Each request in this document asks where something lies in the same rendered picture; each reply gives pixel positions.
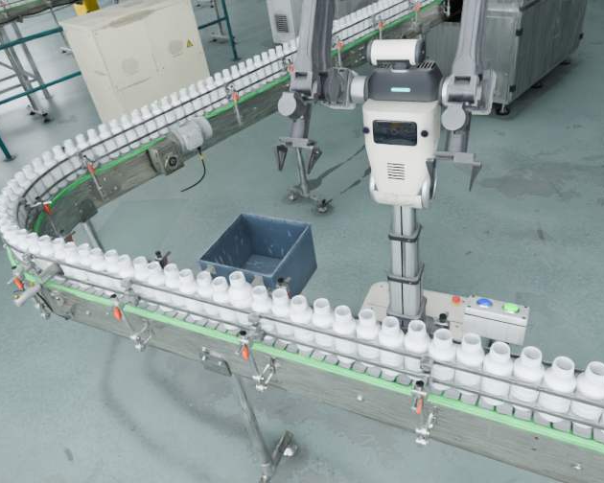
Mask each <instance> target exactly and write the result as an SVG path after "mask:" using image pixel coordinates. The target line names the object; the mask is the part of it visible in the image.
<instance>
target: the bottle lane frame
mask: <svg viewBox="0 0 604 483"><path fill-rule="evenodd" d="M45 287H46V288H47V289H49V290H50V291H51V292H53V293H56V294H59V295H61V296H62V298H63V299H64V301H65V303H68V304H72V305H73V307H72V308H71V309H70V311H71V312H72V313H73V315H74V317H72V316H69V315H66V314H63V316H64V317H67V318H68V319H70V320H73V321H76V322H79V323H82V324H84V325H87V326H90V327H93V328H96V329H99V330H102V331H105V332H108V333H111V334H116V335H119V336H121V337H124V338H127V339H130V333H129V331H128V328H127V327H126V325H125V323H124V321H123V319H122V318H121V319H120V320H118V319H117V317H116V316H115V314H114V312H112V313H111V314H110V315H109V316H107V315H106V314H105V313H106V312H107V311H108V310H109V309H110V308H111V307H112V306H111V304H110V301H111V298H110V299H106V298H103V296H101V297H100V296H97V295H94V293H93V294H90V293H87V292H86V291H85V292H83V291H80V290H79V289H73V288H70V287H65V286H63V284H62V285H58V284H56V282H54V283H51V282H47V283H46V284H45ZM124 305H125V307H124V311H125V313H126V315H127V317H128V320H129V322H130V324H131V325H132V327H133V329H134V330H135V332H136V333H138V334H139V333H140V332H141V331H142V330H143V328H144V327H145V326H146V325H145V324H144V322H143V320H142V318H145V319H147V321H148V323H149V326H148V327H147V328H150V329H151V330H152V332H153V334H154V335H153V336H152V337H151V338H150V340H149V341H148V342H147V343H146V345H148V346H151V347H153V348H156V349H159V350H162V351H165V352H168V353H171V354H174V355H177V356H181V357H186V358H189V359H191V360H194V361H197V362H200V363H202V361H201V359H200V357H199V353H200V352H201V351H202V352H204V353H205V352H207V353H210V354H214V355H217V356H220V357H222V358H223V359H224V360H225V361H226V364H227V366H228V369H229V372H230V373H232V374H235V375H238V376H241V377H244V378H247V379H250V380H253V372H252V369H251V366H250V363H249V360H248V359H244V356H243V353H241V354H240V355H239V356H236V355H235V353H236V352H237V350H238V349H239V347H240V343H239V340H238V338H239V334H238V335H236V336H235V335H232V334H228V333H227V332H228V331H227V332H226V333H222V332H219V331H217V328H216V329H215V330H212V329H209V328H206V325H207V324H206V325H205V326H204V327H202V326H199V325H196V322H197V321H196V322H195V323H189V322H186V321H185V319H186V318H187V317H186V318H185V319H184V320H179V319H175V317H170V316H166V313H165V314H159V313H156V311H157V310H156V311H154V312H152V311H149V310H147V308H145V309H144V310H143V309H140V308H137V306H138V305H139V304H138V305H137V306H136V307H134V306H130V305H129V304H128V303H127V304H124ZM130 340H131V339H130ZM253 343H254V345H253V346H252V348H251V350H252V353H253V355H254V358H255V361H256V364H257V368H258V371H259V372H260V373H262V372H263V371H264V369H265V368H266V366H267V361H266V357H265V356H269V357H271V360H272V364H270V365H269V366H273V367H274V370H275V374H273V375H272V377H271V378H270V380H269V382H268V383H267V385H269V386H272V387H275V388H278V389H281V390H284V391H287V392H290V393H292V394H295V395H298V396H301V397H304V398H307V399H310V400H314V401H317V402H320V403H325V404H328V405H330V406H333V407H336V408H339V409H342V410H345V411H348V412H351V413H354V414H357V415H360V416H362V417H365V418H368V419H371V420H374V421H377V422H380V423H383V424H386V425H389V426H394V427H397V428H399V429H402V430H405V431H408V432H411V433H414V434H416V428H417V425H416V411H413V410H412V409H411V408H412V406H413V403H414V399H413V398H412V397H411V389H412V382H411V383H410V385H409V386H406V385H402V384H400V383H397V377H396V379H395V380H394V381H390V380H386V379H382V373H381V374H380V375H379V376H378V377H373V376H370V375H367V369H366V370H365V371H364V373H361V372H357V371H354V370H353V365H354V364H353V365H352V366H351V367H350V369H347V368H344V367H340V366H338V364H339V361H338V362H337V364H336V365H334V364H331V363H327V362H325V358H326V357H324V359H323V360H322V361H320V360H317V359H314V358H312V355H313V354H311V355H310V356H309V357H307V356H301V355H299V351H300V349H299V350H298V352H297V353H296V354H295V353H292V352H288V351H287V350H286V349H287V347H288V346H287V347H286V348H285V349H284V350H281V349H278V348H274V344H275V342H274V343H273V344H272V346H268V345H265V344H263V343H262V341H261V342H259V343H258V342H255V341H253ZM429 404H430V405H434V406H436V415H434V414H433V417H436V425H433V426H432V427H431V429H430V434H429V439H431V440H434V441H437V442H440V443H443V444H446V445H450V446H453V447H456V448H459V449H464V450H467V451H469V452H472V453H475V454H478V455H481V456H484V457H487V458H490V459H493V460H496V461H499V462H501V463H504V464H507V465H510V466H513V467H516V468H519V469H522V470H525V471H528V472H533V473H536V474H539V475H541V476H544V477H547V478H550V479H553V480H556V481H559V482H562V483H604V443H600V442H597V441H595V440H594V439H593V434H591V437H590V439H588V438H584V437H581V436H577V435H574V434H573V430H572V427H570V430H569V433H567V432H565V431H561V430H558V429H554V428H553V423H552V422H550V425H549V426H544V425H538V424H535V423H534V421H533V416H531V419H530V421H525V420H522V419H519V418H516V417H515V410H513V412H512V414H511V416H508V415H505V414H501V413H498V412H497V406H496V405H495V406H494V408H493V410H489V409H485V408H482V407H479V406H478V400H477V401H476V404H475V405H471V404H468V403H465V402H462V401H461V395H460V396H459V398H458V400H457V401H456V400H453V399H449V398H446V397H445V390H444V391H443V392H442V394H441V395H440V396H439V395H436V394H432V393H430V392H429V397H428V400H427V401H426V402H424V426H425V425H426V422H427V419H428V416H429V414H430V413H429Z"/></svg>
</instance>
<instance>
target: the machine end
mask: <svg viewBox="0 0 604 483"><path fill-rule="evenodd" d="M587 2H588V0H489V2H488V11H487V18H486V26H485V35H484V42H483V52H482V58H483V66H484V68H491V69H492V70H493V71H494V73H495V75H496V83H495V90H494V97H493V103H498V104H502V106H501V108H500V109H497V110H496V114H498V115H500V116H504V115H508V114H510V110H509V109H507V108H505V105H506V104H510V103H511V102H513V101H514V100H515V99H516V98H518V97H519V96H520V95H521V94H522V93H523V92H524V91H525V90H527V89H528V88H529V87H531V88H541V87H543V84H542V83H541V82H538V80H539V79H541V78H542V77H543V76H544V75H546V74H547V73H548V72H549V71H551V70H552V69H553V68H555V67H556V66H557V65H558V64H562V65H567V64H571V60H569V59H567V57H569V56H570V55H571V54H572V53H574V52H575V51H576V50H577V48H578V47H579V42H580V39H582V38H583V34H584V33H582V27H583V22H584V16H585V11H586V7H587ZM461 14H462V12H460V13H458V14H456V15H454V16H452V17H451V18H449V19H447V20H445V21H443V22H441V23H440V24H438V25H436V26H434V27H432V28H430V31H429V32H428V33H426V34H423V40H424V41H425V45H426V52H425V58H424V60H432V61H435V62H436V64H437V66H438V68H439V70H440V72H441V73H442V75H443V78H444V77H449V76H450V75H451V71H452V65H453V62H454V59H455V55H456V51H457V45H458V38H459V30H460V22H461ZM443 78H442V79H443Z"/></svg>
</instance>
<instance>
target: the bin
mask: <svg viewBox="0 0 604 483"><path fill-rule="evenodd" d="M311 226H312V224H311V223H308V222H303V221H296V220H290V219H284V218H274V217H268V216H261V215H255V214H249V213H244V212H241V213H240V214H239V215H238V216H237V217H236V218H235V219H234V220H233V221H232V222H231V224H230V225H229V226H228V227H227V228H226V229H225V230H224V231H223V232H222V233H221V234H220V236H219V237H218V238H217V239H216V240H215V241H214V242H213V243H212V244H211V245H210V246H209V248H208V249H207V250H206V251H205V252H204V253H203V254H202V255H201V256H200V257H199V258H198V259H197V262H198V263H199V265H200V268H201V271H208V272H209V273H210V275H211V277H212V281H213V280H214V279H215V278H217V277H224V278H225V280H226V282H227V284H228V285H231V284H230V278H229V276H230V274H231V273H233V272H235V271H241V272H242V273H243V275H244V277H245V281H246V282H249V283H250V284H251V285H252V287H253V288H255V287H257V286H264V287H265V288H266V289H268V288H274V289H276V285H277V283H278V279H279V278H283V279H284V283H285V281H286V280H287V278H288V277H291V280H290V282H289V289H290V297H289V299H292V298H293V297H294V296H296V295H300V294H301V292H302V290H303V289H304V287H305V286H306V284H308V282H309V281H310V279H311V277H312V276H313V274H314V272H315V271H316V269H317V262H316V256H315V251H314V241H313V235H312V229H311Z"/></svg>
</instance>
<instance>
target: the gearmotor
mask: <svg viewBox="0 0 604 483"><path fill-rule="evenodd" d="M212 134H213V130H212V128H211V125H210V124H209V122H208V121H207V120H206V119H205V118H204V117H202V116H197V117H196V118H194V119H192V120H190V121H188V122H185V123H183V124H181V125H179V126H176V127H175V128H173V129H170V130H168V132H167V133H166V138H165V139H163V140H161V141H159V142H157V143H155V144H153V145H151V146H150V147H148V150H149V153H150V156H151V160H152V163H153V165H154V167H155V169H156V171H157V173H158V174H159V175H162V174H163V173H164V174H165V175H166V176H167V175H169V174H171V173H174V172H175V171H177V170H179V169H181V168H183V167H184V163H183V160H182V157H181V153H183V152H184V151H186V150H193V149H195V148H197V150H198V151H199V154H200V159H201V161H202V164H203V168H204V174H203V177H204V176H205V173H206V169H205V165H204V162H203V157H202V154H201V151H200V150H201V147H200V146H201V145H203V144H204V141H206V140H208V139H210V138H211V137H212ZM203 177H202V178H201V180H202V179H203ZM201 180H200V181H201ZM200 181H199V182H200ZM199 182H197V183H196V184H194V185H193V186H191V187H189V188H187V189H184V190H182V191H180V192H184V191H186V190H188V189H191V188H192V187H194V186H196V185H197V184H198V183H199Z"/></svg>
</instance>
